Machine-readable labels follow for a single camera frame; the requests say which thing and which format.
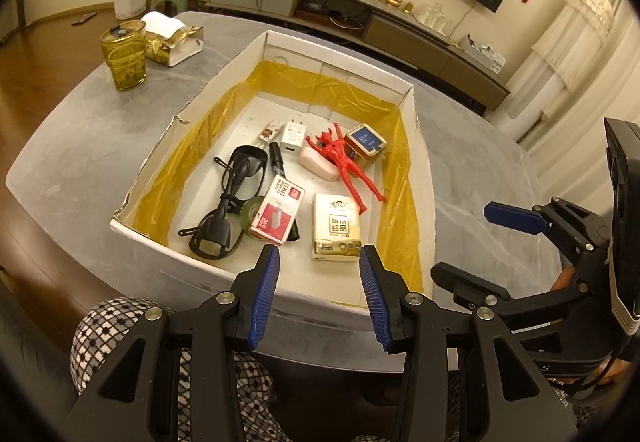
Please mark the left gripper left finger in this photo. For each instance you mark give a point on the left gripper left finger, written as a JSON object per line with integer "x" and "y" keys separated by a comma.
{"x": 254, "y": 291}

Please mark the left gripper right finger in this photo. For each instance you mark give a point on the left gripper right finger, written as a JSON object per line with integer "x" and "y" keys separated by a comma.
{"x": 384, "y": 291}

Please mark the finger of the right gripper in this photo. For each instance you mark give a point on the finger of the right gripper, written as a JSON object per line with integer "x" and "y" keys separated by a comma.
{"x": 469, "y": 291}
{"x": 515, "y": 218}

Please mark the cream tissue pack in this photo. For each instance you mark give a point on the cream tissue pack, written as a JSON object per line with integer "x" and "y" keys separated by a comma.
{"x": 336, "y": 231}

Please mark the red white carton box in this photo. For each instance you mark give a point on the red white carton box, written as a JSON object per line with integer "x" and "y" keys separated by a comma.
{"x": 274, "y": 219}

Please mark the white cardboard box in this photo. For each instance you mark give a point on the white cardboard box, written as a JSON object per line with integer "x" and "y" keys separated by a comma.
{"x": 279, "y": 77}

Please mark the gold square tin blue lid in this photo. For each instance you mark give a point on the gold square tin blue lid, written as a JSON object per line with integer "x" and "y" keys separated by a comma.
{"x": 364, "y": 145}

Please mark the red plastic figure toy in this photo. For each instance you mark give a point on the red plastic figure toy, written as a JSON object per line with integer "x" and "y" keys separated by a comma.
{"x": 331, "y": 145}

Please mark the small clear tube bottle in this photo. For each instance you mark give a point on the small clear tube bottle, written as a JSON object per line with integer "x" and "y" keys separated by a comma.
{"x": 270, "y": 132}

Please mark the person's right hand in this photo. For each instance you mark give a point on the person's right hand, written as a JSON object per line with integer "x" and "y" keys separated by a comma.
{"x": 564, "y": 279}

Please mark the black safety goggles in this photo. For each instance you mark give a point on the black safety goggles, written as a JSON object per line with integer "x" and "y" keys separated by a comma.
{"x": 220, "y": 233}

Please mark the black marker pen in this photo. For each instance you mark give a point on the black marker pen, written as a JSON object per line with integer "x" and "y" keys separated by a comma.
{"x": 277, "y": 166}

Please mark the green tape roll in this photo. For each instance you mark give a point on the green tape roll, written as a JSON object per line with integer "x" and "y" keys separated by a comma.
{"x": 248, "y": 211}

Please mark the white box on cabinet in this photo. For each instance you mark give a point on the white box on cabinet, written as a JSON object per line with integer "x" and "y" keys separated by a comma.
{"x": 484, "y": 54}

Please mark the white power adapter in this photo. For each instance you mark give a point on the white power adapter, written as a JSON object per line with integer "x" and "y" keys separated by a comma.
{"x": 293, "y": 137}

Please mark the white curtain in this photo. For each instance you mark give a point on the white curtain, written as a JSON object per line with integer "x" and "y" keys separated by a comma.
{"x": 581, "y": 71}

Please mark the long tv cabinet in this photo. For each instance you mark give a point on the long tv cabinet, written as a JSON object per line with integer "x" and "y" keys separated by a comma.
{"x": 386, "y": 33}

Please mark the gold tissue box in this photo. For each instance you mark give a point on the gold tissue box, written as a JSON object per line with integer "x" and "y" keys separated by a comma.
{"x": 169, "y": 41}

